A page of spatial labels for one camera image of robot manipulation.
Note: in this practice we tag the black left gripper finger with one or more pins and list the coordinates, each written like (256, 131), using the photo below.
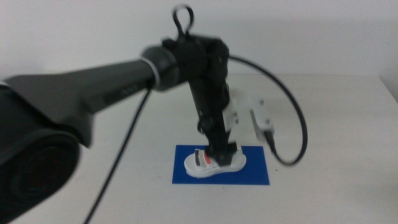
(225, 155)
(211, 150)

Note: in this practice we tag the white shoe with coloured stripes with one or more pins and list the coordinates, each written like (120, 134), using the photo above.
(202, 171)

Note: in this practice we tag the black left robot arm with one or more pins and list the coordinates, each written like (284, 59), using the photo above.
(77, 90)

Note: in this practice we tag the blue rectangular mat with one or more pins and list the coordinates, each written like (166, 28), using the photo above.
(255, 174)

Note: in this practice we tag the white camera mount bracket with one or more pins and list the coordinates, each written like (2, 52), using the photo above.
(231, 116)

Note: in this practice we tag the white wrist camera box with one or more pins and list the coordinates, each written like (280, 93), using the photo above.
(262, 116)

